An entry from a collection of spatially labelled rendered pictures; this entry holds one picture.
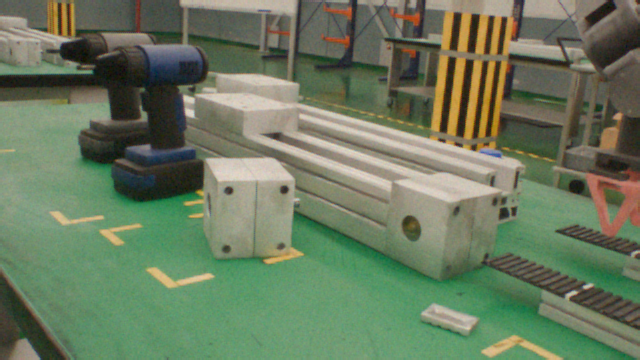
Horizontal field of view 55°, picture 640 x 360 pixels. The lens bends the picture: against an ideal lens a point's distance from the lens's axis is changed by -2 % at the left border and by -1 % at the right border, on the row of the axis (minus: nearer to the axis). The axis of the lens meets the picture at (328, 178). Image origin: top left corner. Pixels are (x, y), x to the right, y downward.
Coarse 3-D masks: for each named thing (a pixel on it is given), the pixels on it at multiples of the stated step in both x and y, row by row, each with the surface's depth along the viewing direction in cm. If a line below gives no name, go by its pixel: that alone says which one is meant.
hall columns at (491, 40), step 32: (64, 0) 973; (480, 0) 402; (64, 32) 985; (448, 32) 405; (480, 32) 387; (448, 64) 408; (480, 64) 392; (448, 96) 411; (480, 96) 400; (448, 128) 414; (480, 128) 409
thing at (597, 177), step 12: (588, 168) 75; (600, 168) 75; (612, 168) 75; (624, 168) 77; (588, 180) 75; (600, 180) 74; (612, 180) 73; (624, 180) 72; (600, 192) 75; (624, 192) 72; (636, 192) 71; (600, 204) 75; (624, 204) 73; (600, 216) 76; (624, 216) 73; (612, 228) 75
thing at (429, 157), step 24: (312, 120) 116; (336, 120) 122; (360, 120) 120; (336, 144) 111; (360, 144) 108; (384, 144) 102; (408, 144) 108; (432, 144) 104; (408, 168) 99; (432, 168) 96; (456, 168) 92; (480, 168) 90; (504, 168) 94; (504, 192) 93; (504, 216) 95
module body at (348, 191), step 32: (192, 128) 112; (224, 128) 104; (288, 160) 91; (320, 160) 87; (352, 160) 91; (384, 160) 89; (320, 192) 86; (352, 192) 81; (384, 192) 76; (352, 224) 82; (384, 224) 79
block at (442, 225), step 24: (408, 192) 73; (432, 192) 72; (456, 192) 73; (480, 192) 74; (408, 216) 74; (432, 216) 71; (456, 216) 70; (480, 216) 73; (408, 240) 74; (432, 240) 71; (456, 240) 71; (480, 240) 75; (408, 264) 75; (432, 264) 72; (456, 264) 73; (480, 264) 76
